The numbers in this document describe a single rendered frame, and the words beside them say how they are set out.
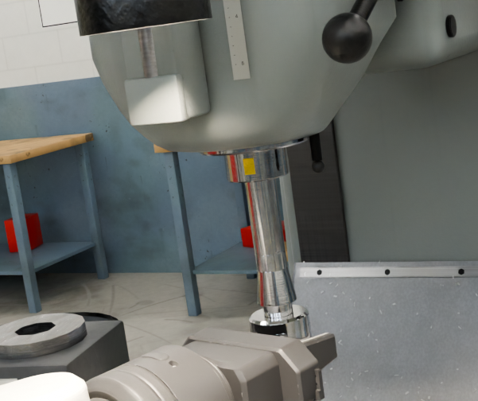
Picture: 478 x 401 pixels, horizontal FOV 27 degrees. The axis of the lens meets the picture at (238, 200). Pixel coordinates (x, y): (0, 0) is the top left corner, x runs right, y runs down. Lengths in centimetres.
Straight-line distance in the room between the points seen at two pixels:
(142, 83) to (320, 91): 12
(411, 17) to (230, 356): 30
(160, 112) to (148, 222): 533
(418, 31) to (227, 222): 492
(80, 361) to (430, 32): 40
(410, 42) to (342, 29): 22
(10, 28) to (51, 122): 63
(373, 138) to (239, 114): 47
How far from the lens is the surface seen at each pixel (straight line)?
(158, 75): 63
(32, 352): 89
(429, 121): 109
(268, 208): 75
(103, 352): 91
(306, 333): 77
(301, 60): 65
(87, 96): 604
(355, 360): 113
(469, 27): 89
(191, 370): 67
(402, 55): 81
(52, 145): 568
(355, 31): 59
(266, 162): 73
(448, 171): 110
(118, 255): 614
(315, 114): 69
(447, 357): 110
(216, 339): 75
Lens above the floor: 140
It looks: 10 degrees down
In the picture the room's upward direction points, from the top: 8 degrees counter-clockwise
